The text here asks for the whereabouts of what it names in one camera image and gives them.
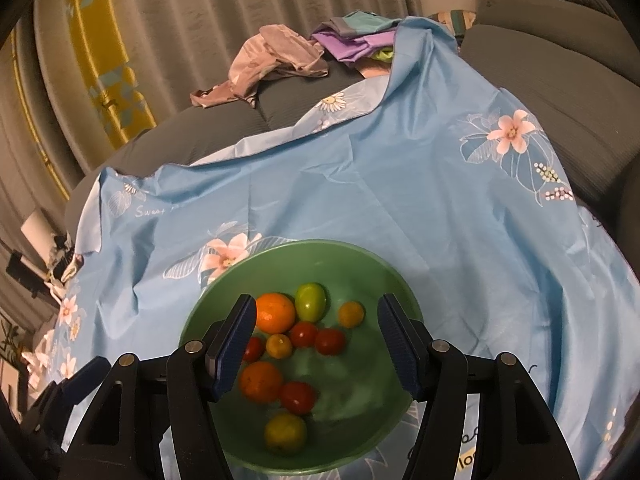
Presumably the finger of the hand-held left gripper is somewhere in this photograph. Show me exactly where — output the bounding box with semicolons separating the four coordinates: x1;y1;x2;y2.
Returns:
60;356;112;406

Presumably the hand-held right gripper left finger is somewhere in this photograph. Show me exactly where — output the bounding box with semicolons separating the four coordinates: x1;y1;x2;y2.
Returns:
60;294;258;480

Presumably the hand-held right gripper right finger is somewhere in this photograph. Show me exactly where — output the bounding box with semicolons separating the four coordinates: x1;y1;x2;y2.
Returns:
377;293;581;480

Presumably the red tomato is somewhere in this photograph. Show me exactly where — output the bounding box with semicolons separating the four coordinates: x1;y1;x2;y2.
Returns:
290;322;319;349
242;336;266;363
279;381;317;416
315;328;346;356

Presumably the small yellow-orange citrus fruit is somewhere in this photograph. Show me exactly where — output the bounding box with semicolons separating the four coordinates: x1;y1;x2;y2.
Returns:
338;301;365;329
265;333;293;359

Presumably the green bowl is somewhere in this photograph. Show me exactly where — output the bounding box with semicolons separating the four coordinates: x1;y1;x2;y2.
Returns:
177;240;425;476

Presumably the green apple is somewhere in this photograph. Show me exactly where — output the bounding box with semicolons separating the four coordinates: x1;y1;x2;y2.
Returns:
294;282;328;322

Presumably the yellow-green fruit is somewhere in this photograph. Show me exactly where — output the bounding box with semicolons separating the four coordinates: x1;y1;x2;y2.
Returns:
264;412;308;454

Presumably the potted plant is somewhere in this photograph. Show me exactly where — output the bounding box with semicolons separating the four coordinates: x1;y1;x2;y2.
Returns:
0;322;26;361

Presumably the black device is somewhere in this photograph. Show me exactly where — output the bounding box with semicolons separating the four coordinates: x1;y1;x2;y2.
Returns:
6;252;51;286

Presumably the white cylinder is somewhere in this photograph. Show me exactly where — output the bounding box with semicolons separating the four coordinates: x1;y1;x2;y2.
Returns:
21;210;55;253

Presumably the blue floral bed sheet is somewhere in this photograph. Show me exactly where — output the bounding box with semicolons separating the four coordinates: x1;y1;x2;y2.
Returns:
50;16;640;480

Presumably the grey sofa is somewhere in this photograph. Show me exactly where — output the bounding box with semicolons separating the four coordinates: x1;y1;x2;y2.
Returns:
64;0;640;271

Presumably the beige crumpled garment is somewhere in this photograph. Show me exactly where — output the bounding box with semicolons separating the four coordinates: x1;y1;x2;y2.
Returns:
190;24;331;110

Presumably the purple cloth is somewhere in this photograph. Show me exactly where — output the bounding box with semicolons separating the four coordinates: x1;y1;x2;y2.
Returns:
311;30;396;63

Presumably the teal cloth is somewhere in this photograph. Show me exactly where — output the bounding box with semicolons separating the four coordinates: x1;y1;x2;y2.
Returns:
320;10;403;38

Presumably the patterned pillow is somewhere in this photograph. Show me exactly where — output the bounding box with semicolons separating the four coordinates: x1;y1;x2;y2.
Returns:
432;9;476;36

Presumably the yellow patterned curtain panel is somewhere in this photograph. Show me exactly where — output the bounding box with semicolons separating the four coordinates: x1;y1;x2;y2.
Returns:
50;0;156;148

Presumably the grey pleated curtain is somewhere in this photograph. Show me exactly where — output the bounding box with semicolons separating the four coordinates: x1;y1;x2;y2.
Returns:
0;0;421;321

